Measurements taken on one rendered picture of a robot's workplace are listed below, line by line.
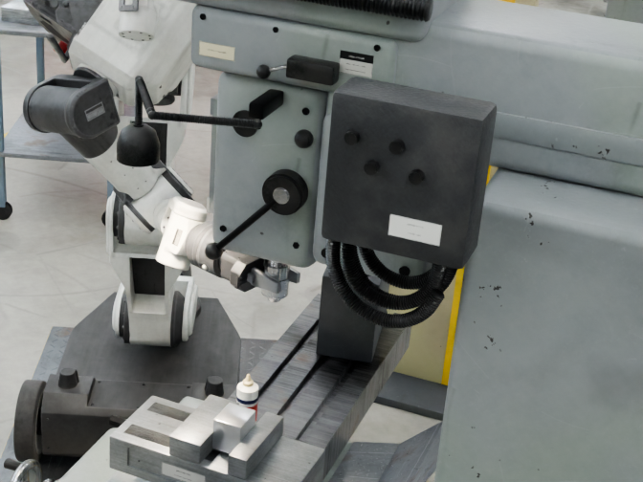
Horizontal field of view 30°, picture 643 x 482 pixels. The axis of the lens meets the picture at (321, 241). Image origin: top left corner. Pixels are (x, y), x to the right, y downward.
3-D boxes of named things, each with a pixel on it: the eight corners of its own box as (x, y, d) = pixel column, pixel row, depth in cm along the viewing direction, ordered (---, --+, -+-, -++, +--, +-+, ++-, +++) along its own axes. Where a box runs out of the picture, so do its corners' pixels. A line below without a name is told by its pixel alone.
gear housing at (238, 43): (186, 67, 187) (188, 4, 182) (249, 32, 208) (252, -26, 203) (390, 107, 177) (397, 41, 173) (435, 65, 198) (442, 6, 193)
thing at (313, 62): (253, 79, 180) (254, 53, 178) (263, 72, 183) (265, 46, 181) (331, 94, 176) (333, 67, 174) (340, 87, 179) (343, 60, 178)
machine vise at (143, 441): (108, 468, 212) (108, 416, 207) (151, 426, 225) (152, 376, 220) (288, 529, 201) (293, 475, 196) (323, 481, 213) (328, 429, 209)
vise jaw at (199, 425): (168, 454, 205) (168, 435, 203) (209, 411, 218) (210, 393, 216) (199, 465, 203) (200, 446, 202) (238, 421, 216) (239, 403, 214)
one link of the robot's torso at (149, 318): (119, 314, 316) (111, 175, 284) (195, 318, 317) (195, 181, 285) (110, 358, 305) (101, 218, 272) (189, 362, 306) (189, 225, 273)
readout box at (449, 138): (316, 242, 160) (327, 92, 151) (339, 217, 168) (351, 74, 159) (460, 275, 154) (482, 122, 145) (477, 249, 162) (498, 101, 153)
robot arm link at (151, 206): (170, 253, 233) (161, 235, 252) (210, 217, 234) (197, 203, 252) (133, 214, 230) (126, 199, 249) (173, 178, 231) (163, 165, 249)
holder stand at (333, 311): (315, 354, 252) (321, 270, 244) (333, 306, 272) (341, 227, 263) (371, 363, 251) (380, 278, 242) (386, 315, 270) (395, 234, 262)
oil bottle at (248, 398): (232, 426, 227) (233, 376, 222) (240, 415, 230) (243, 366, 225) (251, 431, 225) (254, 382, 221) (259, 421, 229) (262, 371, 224)
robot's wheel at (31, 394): (31, 430, 306) (29, 363, 297) (51, 431, 306) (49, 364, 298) (13, 478, 288) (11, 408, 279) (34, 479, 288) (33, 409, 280)
